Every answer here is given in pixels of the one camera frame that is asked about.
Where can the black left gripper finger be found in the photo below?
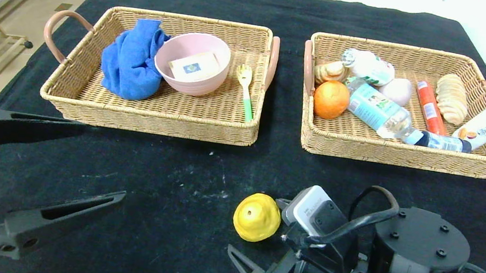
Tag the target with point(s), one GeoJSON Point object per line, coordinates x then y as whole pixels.
{"type": "Point", "coordinates": [23, 128]}
{"type": "Point", "coordinates": [38, 227]}

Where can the yellow pear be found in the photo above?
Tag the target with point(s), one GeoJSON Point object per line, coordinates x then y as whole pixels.
{"type": "Point", "coordinates": [257, 220]}

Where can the blue cloth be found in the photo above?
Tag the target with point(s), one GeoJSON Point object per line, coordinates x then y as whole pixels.
{"type": "Point", "coordinates": [132, 65]}

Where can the clear water bottle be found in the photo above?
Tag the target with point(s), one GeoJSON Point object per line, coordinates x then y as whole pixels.
{"type": "Point", "coordinates": [378, 109]}

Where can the white milk drink bottle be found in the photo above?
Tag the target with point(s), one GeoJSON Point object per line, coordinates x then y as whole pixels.
{"type": "Point", "coordinates": [371, 69]}

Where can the orange fruit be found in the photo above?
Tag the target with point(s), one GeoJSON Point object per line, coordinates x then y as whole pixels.
{"type": "Point", "coordinates": [331, 100]}

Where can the black table cloth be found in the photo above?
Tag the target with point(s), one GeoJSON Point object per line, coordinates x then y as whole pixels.
{"type": "Point", "coordinates": [173, 169]}

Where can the golden bread bun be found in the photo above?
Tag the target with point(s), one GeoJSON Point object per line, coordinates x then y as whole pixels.
{"type": "Point", "coordinates": [326, 72]}

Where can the pink bowl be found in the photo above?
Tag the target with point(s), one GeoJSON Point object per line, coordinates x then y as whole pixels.
{"type": "Point", "coordinates": [198, 87]}

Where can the pale pink egg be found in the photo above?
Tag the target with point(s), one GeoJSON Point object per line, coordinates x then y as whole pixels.
{"type": "Point", "coordinates": [400, 91]}

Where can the white card box blue diamond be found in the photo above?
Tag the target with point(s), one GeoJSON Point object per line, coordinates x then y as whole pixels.
{"type": "Point", "coordinates": [191, 67]}

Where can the orange sausage stick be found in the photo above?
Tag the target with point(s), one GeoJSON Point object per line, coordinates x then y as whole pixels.
{"type": "Point", "coordinates": [429, 109]}

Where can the beige ridged bread roll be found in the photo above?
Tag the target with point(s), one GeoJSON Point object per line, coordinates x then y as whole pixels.
{"type": "Point", "coordinates": [450, 100]}

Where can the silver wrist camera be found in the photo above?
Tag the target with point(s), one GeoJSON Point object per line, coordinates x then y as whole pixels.
{"type": "Point", "coordinates": [313, 209]}

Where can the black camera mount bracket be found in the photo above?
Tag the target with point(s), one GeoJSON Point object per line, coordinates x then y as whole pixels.
{"type": "Point", "coordinates": [330, 256]}

